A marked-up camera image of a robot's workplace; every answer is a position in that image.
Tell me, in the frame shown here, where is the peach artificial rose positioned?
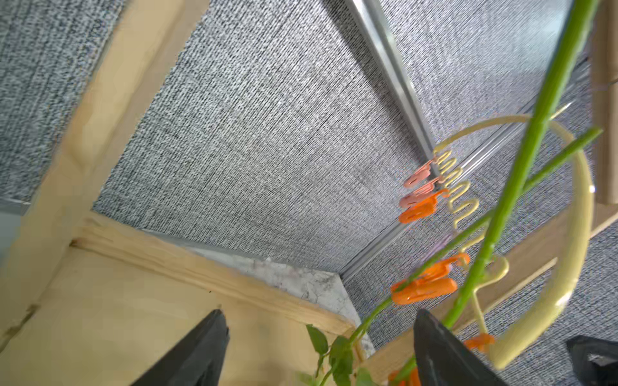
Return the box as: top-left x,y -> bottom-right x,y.
296,126 -> 604,386

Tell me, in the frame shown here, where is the purple clip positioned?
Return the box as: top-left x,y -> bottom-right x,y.
424,231 -> 460,261

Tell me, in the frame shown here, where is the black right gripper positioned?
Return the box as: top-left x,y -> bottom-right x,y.
566,335 -> 617,386

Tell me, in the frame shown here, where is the pink clip top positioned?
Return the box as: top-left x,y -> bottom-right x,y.
403,159 -> 434,188

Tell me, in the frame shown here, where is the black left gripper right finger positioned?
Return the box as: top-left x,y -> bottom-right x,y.
413,309 -> 505,386

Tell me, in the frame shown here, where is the orange clip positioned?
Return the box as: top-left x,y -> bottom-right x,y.
398,189 -> 450,224
391,253 -> 470,306

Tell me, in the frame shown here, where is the yellow wavy clothes hanger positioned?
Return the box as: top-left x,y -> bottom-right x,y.
432,114 -> 595,371

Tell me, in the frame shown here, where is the orange clip lowest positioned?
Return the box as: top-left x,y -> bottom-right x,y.
385,332 -> 497,386

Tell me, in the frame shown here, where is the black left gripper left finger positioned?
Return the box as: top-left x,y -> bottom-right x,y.
134,310 -> 230,386

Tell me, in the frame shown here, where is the pink clip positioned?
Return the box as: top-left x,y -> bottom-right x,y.
403,159 -> 434,188
399,177 -> 442,208

